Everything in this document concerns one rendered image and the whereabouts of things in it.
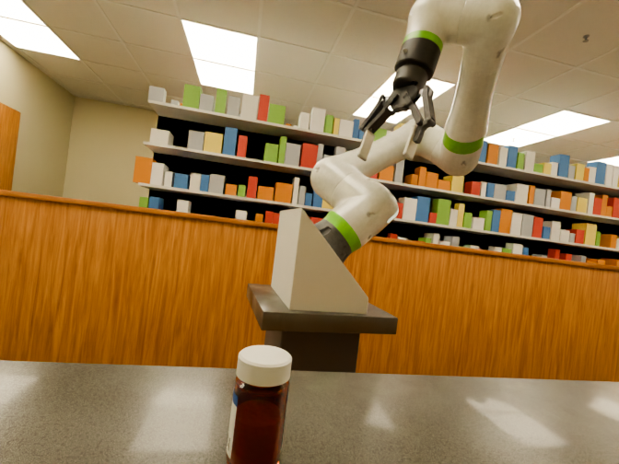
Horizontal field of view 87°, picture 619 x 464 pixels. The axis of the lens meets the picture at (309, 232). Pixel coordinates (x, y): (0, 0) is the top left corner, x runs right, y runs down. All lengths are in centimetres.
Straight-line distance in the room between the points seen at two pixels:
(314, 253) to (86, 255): 169
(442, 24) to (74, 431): 91
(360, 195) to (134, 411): 69
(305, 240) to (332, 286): 12
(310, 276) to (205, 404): 43
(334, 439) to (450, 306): 228
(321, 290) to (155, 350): 162
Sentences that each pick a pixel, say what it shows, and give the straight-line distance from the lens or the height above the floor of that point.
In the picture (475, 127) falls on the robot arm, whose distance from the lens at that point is 106.
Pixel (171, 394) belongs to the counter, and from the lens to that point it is 38.
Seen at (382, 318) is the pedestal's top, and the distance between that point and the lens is 80.
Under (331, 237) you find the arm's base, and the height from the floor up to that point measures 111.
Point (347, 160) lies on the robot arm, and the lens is 99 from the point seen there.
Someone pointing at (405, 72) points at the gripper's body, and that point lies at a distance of 84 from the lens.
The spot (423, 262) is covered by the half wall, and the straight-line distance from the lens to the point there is 240.
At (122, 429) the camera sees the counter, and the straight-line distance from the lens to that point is 34.
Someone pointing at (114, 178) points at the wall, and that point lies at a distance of 566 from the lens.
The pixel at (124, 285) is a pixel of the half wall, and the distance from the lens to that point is 219.
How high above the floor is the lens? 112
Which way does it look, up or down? level
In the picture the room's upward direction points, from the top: 7 degrees clockwise
